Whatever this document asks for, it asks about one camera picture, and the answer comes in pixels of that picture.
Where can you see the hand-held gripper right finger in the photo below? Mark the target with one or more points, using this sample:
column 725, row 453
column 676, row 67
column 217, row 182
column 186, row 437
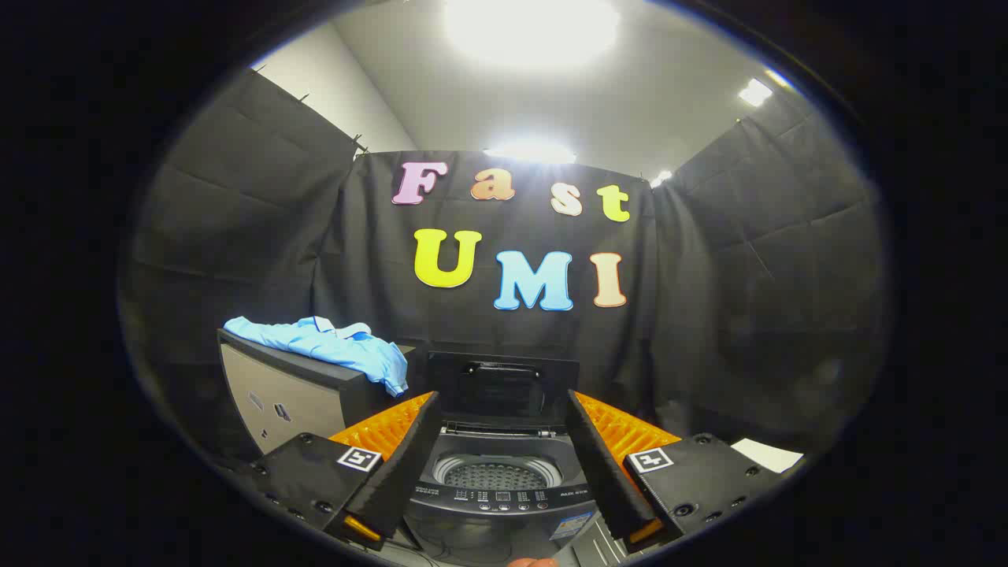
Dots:
column 602, row 465

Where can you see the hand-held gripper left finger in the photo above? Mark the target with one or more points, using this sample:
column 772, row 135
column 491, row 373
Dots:
column 405, row 465

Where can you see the dark grey washing machine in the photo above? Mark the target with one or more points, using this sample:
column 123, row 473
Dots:
column 504, row 520

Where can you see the dark glass washing machine lid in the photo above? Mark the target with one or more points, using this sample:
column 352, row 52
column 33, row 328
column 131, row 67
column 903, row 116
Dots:
column 504, row 390

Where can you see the light blue polo shirt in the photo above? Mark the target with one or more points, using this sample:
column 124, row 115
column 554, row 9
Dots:
column 339, row 342

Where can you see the grey cabinet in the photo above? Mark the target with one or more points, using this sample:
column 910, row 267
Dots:
column 283, row 398

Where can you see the small square ceiling light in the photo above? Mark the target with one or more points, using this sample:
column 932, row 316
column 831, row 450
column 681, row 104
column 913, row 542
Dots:
column 755, row 92
column 661, row 179

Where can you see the long ceiling light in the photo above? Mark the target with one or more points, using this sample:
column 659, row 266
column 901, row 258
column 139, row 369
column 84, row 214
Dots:
column 529, row 152

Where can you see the large ceiling light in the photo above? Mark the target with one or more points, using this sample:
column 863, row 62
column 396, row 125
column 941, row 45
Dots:
column 531, row 27

